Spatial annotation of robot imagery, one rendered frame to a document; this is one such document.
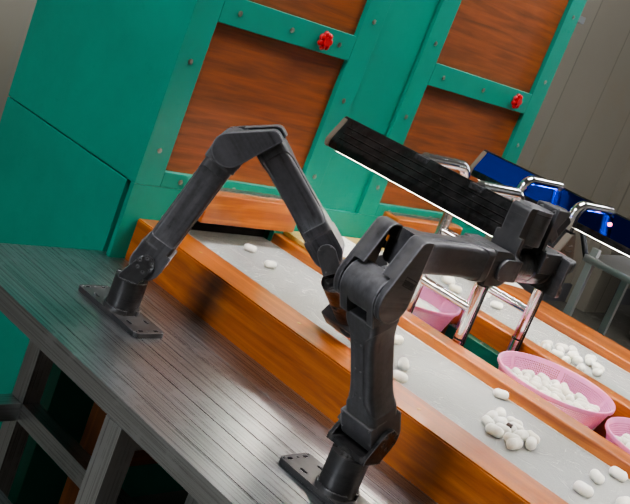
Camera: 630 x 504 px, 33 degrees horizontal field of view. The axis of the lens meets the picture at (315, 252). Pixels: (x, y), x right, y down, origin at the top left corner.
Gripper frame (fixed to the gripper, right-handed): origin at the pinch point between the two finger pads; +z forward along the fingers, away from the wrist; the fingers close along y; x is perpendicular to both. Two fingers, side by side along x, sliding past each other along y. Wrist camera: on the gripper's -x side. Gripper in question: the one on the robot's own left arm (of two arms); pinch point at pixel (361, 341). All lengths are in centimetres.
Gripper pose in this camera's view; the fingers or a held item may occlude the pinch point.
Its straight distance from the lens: 211.2
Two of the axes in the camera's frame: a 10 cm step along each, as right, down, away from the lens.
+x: -7.0, 6.5, -3.0
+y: -6.6, -4.3, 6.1
